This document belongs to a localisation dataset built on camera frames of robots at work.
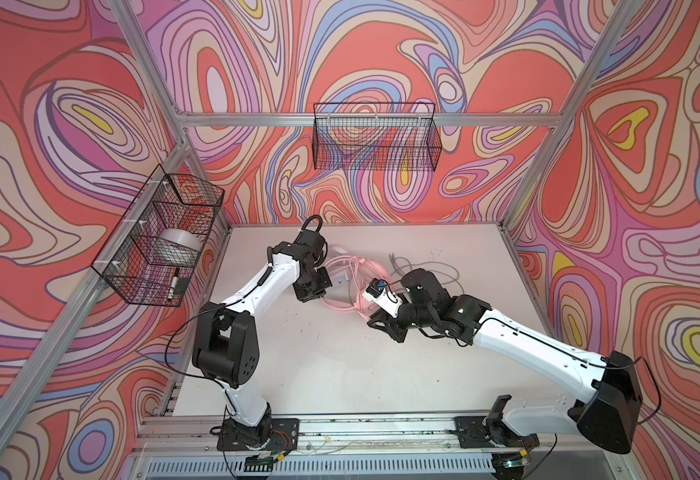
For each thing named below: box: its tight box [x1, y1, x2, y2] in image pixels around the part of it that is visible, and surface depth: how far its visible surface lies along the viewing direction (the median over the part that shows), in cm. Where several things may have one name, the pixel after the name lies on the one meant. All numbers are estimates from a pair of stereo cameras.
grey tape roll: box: [151, 228, 203, 266], surface depth 73 cm
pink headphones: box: [320, 255, 391, 318], surface depth 84 cm
